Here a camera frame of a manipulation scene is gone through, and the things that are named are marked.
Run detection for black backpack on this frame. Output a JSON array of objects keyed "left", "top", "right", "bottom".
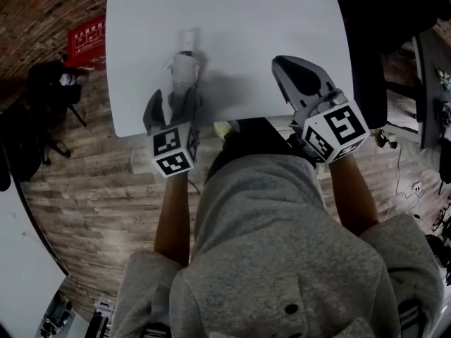
[{"left": 26, "top": 59, "right": 91, "bottom": 111}]

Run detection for person's grey shirt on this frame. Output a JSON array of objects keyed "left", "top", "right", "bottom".
[{"left": 109, "top": 152, "right": 447, "bottom": 338}]

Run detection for black office chair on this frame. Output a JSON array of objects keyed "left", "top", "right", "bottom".
[
  {"left": 329, "top": 0, "right": 451, "bottom": 130},
  {"left": 0, "top": 99, "right": 88, "bottom": 194}
]

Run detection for grey cloth bundle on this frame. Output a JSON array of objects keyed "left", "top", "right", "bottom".
[{"left": 435, "top": 65, "right": 451, "bottom": 93}]

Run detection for person's black trousers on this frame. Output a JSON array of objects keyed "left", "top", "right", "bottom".
[{"left": 205, "top": 116, "right": 316, "bottom": 181}]

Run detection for black floor equipment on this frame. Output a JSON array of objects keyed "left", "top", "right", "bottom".
[{"left": 424, "top": 195, "right": 451, "bottom": 288}]

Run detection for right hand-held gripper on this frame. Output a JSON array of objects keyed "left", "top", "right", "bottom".
[{"left": 271, "top": 54, "right": 371, "bottom": 165}]

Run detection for white table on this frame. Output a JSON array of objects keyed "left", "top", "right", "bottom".
[{"left": 104, "top": 0, "right": 355, "bottom": 139}]

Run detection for black cable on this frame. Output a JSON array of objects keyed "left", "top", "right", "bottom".
[{"left": 393, "top": 145, "right": 406, "bottom": 199}]

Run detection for person's left shoe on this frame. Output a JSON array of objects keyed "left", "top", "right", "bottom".
[{"left": 213, "top": 119, "right": 241, "bottom": 143}]

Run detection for black desk with white frame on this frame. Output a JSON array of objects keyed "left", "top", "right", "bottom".
[{"left": 383, "top": 26, "right": 451, "bottom": 151}]

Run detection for clear water bottle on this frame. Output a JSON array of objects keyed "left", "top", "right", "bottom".
[{"left": 58, "top": 71, "right": 88, "bottom": 87}]

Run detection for black bag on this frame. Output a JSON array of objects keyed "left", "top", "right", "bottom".
[{"left": 438, "top": 142, "right": 451, "bottom": 186}]

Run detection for white cylindrical roll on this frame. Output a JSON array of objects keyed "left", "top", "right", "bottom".
[{"left": 161, "top": 26, "right": 209, "bottom": 121}]

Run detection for black power adapter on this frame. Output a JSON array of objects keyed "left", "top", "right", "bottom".
[{"left": 376, "top": 127, "right": 400, "bottom": 151}]

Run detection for person's left forearm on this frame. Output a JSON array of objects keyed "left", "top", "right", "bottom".
[{"left": 153, "top": 173, "right": 192, "bottom": 268}]

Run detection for red box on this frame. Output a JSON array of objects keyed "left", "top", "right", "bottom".
[{"left": 66, "top": 14, "right": 108, "bottom": 72}]

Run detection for person's right forearm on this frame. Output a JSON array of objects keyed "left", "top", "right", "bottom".
[{"left": 327, "top": 152, "right": 381, "bottom": 238}]

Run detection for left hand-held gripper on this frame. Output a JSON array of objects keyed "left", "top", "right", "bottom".
[{"left": 142, "top": 86, "right": 205, "bottom": 180}]

